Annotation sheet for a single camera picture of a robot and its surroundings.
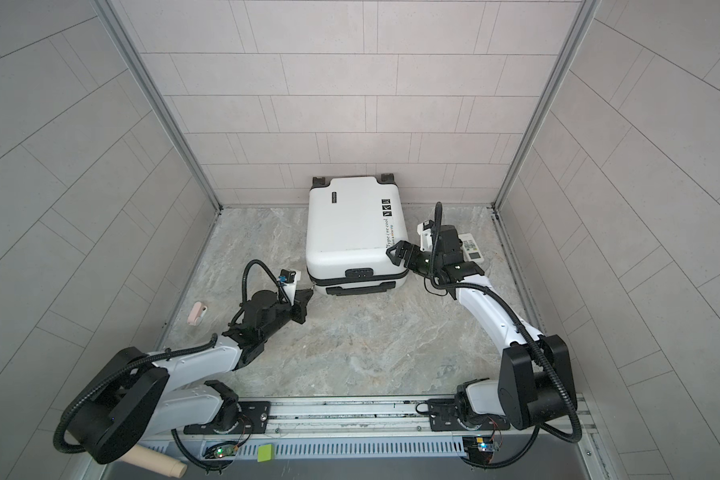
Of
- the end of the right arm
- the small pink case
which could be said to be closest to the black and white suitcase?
the end of the right arm

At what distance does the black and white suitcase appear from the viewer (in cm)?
81

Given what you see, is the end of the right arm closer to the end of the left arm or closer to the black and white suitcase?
the black and white suitcase

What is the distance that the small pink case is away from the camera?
862 mm

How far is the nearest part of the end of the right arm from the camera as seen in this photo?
0.60 meters

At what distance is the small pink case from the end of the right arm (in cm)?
60

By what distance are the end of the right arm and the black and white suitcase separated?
3 cm

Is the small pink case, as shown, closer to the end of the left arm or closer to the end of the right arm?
the end of the left arm

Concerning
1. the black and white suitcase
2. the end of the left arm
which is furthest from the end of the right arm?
the end of the left arm

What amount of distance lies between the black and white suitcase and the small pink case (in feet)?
1.11
